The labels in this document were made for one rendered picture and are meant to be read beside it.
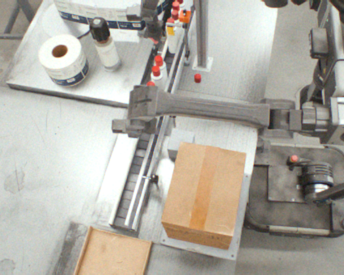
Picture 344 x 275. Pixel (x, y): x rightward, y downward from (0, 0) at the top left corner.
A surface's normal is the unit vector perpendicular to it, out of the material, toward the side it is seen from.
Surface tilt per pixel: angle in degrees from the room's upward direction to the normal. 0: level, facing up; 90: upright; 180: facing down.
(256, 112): 28
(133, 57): 0
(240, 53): 0
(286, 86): 0
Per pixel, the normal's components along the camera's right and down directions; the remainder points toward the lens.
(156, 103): 0.24, -0.08
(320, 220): -0.07, -0.44
